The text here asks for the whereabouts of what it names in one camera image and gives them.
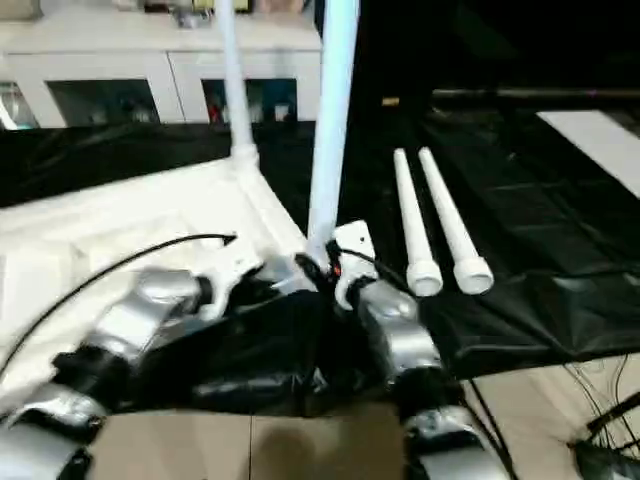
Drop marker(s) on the brown plush toy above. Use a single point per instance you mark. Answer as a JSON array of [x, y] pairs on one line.
[[280, 6]]

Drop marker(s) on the white and turquoise rack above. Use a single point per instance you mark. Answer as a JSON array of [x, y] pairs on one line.
[[15, 110]]

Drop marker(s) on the white plastic table leg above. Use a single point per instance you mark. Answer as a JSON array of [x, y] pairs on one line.
[[235, 85], [412, 215], [450, 215], [332, 125]]

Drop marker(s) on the white glass-door cabinet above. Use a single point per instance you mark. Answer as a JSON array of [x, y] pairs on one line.
[[125, 65]]

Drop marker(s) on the black metal bar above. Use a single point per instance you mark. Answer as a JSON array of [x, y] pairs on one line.
[[525, 93]]

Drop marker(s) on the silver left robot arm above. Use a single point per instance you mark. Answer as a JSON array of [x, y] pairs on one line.
[[130, 320]]

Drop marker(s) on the black work surface mat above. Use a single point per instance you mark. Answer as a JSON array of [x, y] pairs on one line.
[[525, 280]]

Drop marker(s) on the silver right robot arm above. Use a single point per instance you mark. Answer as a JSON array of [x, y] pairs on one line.
[[400, 330]]

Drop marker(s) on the white flat board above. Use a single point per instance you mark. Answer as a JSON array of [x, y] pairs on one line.
[[595, 140]]

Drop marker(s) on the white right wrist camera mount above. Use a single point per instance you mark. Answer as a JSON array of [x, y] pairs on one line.
[[355, 240]]

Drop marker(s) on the black tripod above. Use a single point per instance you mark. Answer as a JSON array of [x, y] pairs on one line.
[[615, 415]]

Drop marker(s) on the small yellow label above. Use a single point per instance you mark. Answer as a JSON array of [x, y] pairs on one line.
[[391, 101]]

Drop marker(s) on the white plastic table top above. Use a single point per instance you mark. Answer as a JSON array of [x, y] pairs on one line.
[[100, 225]]

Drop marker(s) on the dark grey tripod base bag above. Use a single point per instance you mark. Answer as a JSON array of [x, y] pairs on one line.
[[605, 462]]

